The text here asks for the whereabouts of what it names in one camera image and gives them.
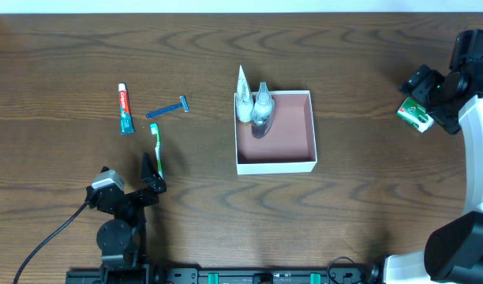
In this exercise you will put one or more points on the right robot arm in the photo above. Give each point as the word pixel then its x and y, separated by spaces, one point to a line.
pixel 454 252

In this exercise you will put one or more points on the white squeeze tube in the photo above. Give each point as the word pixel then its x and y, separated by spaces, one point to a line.
pixel 243 98

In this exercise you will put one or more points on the red and teal toothpaste tube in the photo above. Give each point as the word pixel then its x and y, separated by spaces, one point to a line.
pixel 125 112

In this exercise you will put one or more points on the green soap bar package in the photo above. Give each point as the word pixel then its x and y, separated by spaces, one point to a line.
pixel 415 114

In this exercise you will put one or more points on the blue disposable razor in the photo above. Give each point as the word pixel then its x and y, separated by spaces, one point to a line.
pixel 181 105

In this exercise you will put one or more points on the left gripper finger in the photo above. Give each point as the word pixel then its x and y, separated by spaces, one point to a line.
pixel 104 169
pixel 150 176

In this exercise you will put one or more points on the clear pump soap bottle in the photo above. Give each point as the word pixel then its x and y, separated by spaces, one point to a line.
pixel 263 110

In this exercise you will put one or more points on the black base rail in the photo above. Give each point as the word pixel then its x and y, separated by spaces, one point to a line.
pixel 347 275

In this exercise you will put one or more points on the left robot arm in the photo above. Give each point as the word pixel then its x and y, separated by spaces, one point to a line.
pixel 123 240

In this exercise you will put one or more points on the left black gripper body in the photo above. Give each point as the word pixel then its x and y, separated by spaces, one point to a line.
pixel 135 196

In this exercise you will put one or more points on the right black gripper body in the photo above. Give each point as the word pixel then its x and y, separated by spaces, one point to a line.
pixel 423 88

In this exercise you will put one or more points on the green and white toothbrush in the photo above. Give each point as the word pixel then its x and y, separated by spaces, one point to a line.
pixel 155 132

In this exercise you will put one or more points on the white box with pink interior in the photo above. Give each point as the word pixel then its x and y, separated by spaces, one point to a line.
pixel 290 144

